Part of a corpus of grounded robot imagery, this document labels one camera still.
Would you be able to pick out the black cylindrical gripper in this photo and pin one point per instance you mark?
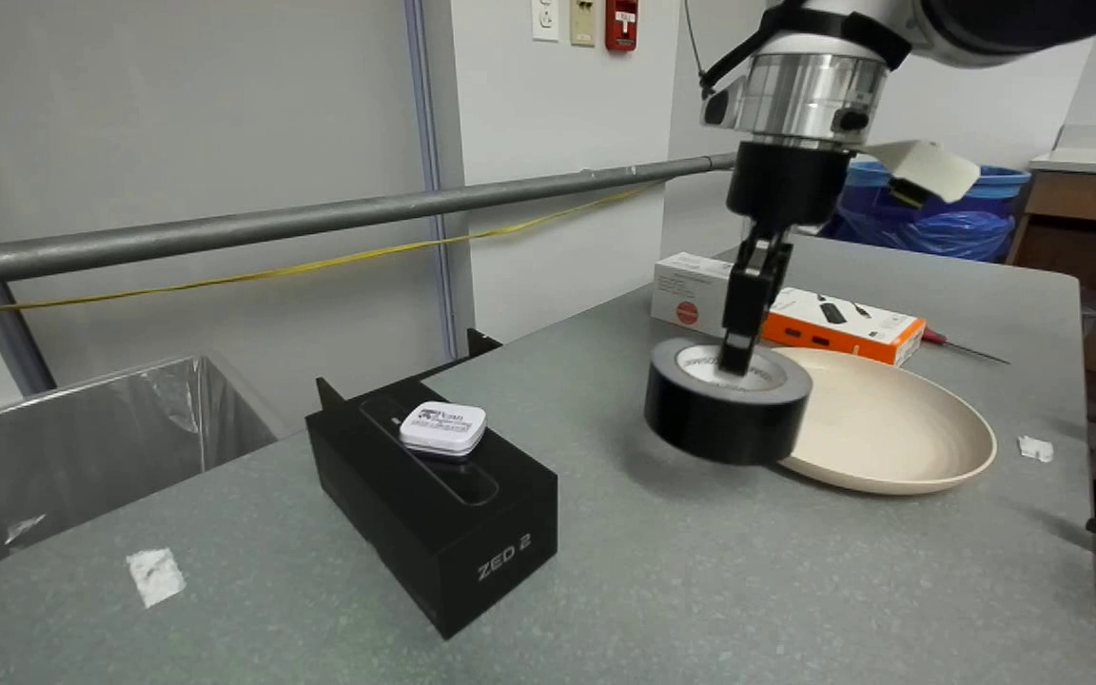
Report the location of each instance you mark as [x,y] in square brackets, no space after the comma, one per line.
[776,189]

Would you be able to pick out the black tape roll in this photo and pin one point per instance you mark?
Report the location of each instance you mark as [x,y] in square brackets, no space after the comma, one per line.
[726,416]

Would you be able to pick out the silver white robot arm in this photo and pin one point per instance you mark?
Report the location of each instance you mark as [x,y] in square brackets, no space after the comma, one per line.
[805,91]

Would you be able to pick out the beige round plate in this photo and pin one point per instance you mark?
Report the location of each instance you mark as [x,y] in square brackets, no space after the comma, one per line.
[885,430]

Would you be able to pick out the small white tape piece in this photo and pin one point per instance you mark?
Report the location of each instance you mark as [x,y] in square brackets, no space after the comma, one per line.
[1037,449]

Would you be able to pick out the white orange adapter box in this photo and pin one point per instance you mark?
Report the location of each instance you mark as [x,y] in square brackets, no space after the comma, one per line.
[805,316]

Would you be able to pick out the small white charger box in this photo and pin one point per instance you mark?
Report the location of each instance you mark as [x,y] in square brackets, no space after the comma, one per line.
[691,292]

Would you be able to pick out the blue plastic bag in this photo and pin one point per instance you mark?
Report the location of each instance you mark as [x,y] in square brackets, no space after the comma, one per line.
[976,227]

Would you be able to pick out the red fire alarm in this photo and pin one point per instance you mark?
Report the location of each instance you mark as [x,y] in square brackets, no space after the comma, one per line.
[621,23]

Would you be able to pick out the small white charger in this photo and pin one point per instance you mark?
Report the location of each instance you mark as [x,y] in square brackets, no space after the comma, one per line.
[443,428]

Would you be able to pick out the white paper scrap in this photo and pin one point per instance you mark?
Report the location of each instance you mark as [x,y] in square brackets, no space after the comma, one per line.
[158,577]

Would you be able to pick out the clear plastic lined bin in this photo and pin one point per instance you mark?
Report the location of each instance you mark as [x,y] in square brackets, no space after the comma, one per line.
[98,445]

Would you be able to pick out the beige wall switch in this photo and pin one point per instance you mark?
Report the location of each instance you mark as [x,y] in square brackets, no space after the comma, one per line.
[585,23]

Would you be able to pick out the white wall switch plate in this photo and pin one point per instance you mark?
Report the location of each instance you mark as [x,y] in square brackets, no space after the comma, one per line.
[545,19]

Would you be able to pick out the grey metal rail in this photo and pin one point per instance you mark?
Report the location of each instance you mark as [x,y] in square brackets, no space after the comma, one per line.
[238,230]

